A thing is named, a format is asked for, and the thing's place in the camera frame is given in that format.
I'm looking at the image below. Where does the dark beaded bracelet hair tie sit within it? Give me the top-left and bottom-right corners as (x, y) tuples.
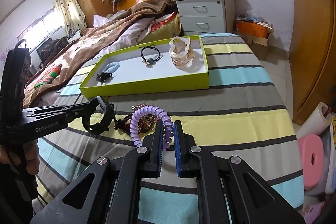
(114, 101), (158, 136)

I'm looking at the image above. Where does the purple spiral hair tie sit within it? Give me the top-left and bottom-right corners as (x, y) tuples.
(129, 105), (174, 151)

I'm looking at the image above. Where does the striped mattress cover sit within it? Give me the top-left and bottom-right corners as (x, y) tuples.
(32, 34), (304, 223)

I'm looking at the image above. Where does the pearl translucent claw hair clip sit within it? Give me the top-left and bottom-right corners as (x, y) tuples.
(169, 36), (195, 71)

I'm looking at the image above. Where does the green shallow tray box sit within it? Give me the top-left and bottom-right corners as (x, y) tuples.
(79, 35), (210, 98)

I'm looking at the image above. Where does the white paper roll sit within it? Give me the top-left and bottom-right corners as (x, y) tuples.
(296, 102), (332, 139)

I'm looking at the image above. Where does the yellow pillow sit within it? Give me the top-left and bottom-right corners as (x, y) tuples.
(138, 12), (182, 44)

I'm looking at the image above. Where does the pink plastic stool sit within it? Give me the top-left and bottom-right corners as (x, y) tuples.
(298, 134), (323, 190)

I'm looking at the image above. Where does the black elastic with teal bead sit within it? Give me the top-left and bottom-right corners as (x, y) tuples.
(140, 44), (162, 66)

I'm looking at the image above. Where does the patterned window curtain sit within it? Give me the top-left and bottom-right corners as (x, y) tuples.
(52, 0), (87, 38)

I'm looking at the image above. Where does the orange storage box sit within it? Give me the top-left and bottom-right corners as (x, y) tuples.
(236, 20), (272, 39)

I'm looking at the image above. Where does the light blue spiral hair tie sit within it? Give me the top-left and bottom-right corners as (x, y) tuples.
(100, 61), (120, 75)

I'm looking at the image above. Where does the brown fleece blanket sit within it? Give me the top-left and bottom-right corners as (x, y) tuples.
(23, 0), (167, 108)

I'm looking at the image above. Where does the person's left hand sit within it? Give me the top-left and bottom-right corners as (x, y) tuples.
(0, 139), (40, 176)

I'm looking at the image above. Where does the grey bedside drawer cabinet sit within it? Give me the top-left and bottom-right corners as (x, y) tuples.
(175, 0), (236, 36)

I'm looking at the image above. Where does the white floral duvet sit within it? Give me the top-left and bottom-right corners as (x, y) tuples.
(35, 15), (159, 106)

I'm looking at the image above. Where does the large wooden closet door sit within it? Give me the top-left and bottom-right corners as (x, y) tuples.
(289, 0), (335, 125)

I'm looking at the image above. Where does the black smart wristband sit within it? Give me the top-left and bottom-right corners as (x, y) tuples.
(82, 102), (116, 135)

